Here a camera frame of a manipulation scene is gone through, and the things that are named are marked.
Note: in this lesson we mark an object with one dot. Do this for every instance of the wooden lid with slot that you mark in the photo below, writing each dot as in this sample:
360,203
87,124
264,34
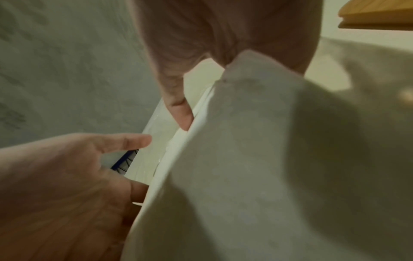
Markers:
377,14

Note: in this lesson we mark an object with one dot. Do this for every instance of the stack of white tissues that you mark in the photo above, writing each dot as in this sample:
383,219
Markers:
258,165

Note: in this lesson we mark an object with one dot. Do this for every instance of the person's right hand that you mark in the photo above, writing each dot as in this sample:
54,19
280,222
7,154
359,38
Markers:
232,25

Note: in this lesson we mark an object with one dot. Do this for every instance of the person's left hand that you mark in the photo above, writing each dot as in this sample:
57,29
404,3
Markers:
55,193

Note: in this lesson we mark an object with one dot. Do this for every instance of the white tissue box base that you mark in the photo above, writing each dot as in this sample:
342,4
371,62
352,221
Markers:
155,150

